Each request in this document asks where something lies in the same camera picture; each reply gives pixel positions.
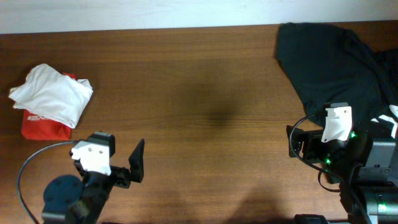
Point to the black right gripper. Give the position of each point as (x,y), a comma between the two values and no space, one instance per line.
(312,140)

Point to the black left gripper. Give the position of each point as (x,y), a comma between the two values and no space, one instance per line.
(124,176)

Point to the white t-shirt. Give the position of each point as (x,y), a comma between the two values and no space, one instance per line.
(50,94)

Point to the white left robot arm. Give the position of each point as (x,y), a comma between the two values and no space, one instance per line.
(72,199)

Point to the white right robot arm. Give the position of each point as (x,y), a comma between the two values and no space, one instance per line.
(364,166)

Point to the black garment pile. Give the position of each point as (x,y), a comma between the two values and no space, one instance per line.
(330,64)

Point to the folded red printed t-shirt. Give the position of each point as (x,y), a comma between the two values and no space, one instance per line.
(38,127)

